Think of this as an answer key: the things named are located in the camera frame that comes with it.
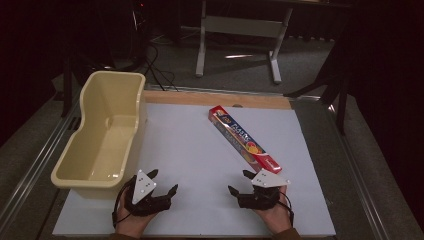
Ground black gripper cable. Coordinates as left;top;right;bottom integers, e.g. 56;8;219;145
279;191;296;228
111;178;137;230

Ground black floor cables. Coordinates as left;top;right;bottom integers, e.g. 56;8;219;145
131;6;180;92

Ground cream plastic bin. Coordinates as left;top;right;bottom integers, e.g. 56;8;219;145
50;70;148;200

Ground wooden board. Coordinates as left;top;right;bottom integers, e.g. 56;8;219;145
143;90;293;111

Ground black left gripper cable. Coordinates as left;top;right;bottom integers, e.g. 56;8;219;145
111;178;137;230

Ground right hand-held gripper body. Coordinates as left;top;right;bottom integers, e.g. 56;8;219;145
237;168;292;211

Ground person's left hand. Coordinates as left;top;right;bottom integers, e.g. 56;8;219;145
114;191;158;240

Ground black metal stand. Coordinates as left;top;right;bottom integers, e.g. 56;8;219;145
283;19;354;136
59;39;114;118

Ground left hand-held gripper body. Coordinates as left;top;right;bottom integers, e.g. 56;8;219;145
122;169;174;218

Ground white metal table frame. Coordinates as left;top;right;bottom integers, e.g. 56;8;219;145
195;0;295;85

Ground white board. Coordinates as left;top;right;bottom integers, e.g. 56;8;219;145
52;102;337;239

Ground metal rail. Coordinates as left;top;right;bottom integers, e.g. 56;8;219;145
0;98;83;234
143;84;323;101
325;99;393;240

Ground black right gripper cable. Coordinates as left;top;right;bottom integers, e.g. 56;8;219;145
279;191;296;228

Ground plastic wrap box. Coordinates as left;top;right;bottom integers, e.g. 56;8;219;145
207;104;283;175

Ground person's right hand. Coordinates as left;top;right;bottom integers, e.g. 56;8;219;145
255;185;294;235

